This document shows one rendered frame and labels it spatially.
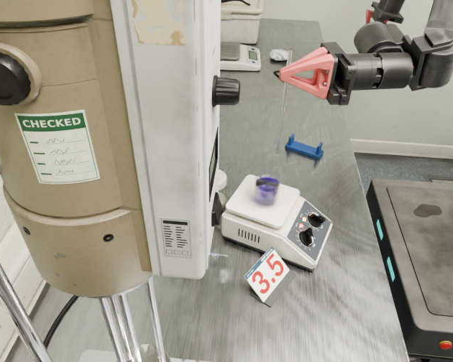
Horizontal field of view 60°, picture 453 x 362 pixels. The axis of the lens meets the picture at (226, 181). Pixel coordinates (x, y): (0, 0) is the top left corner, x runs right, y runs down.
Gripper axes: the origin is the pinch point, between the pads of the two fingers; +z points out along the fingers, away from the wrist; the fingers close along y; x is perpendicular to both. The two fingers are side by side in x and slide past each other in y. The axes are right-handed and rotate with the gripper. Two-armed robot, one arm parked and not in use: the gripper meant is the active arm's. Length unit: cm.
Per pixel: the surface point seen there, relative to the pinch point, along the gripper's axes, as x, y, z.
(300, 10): 32, -137, -43
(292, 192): 26.4, -1.2, -4.7
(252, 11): 22, -104, -13
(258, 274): 32.0, 14.0, 4.6
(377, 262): 35.2, 11.2, -20.0
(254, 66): 34, -78, -11
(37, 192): -13.3, 40.7, 24.0
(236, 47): 31, -91, -5
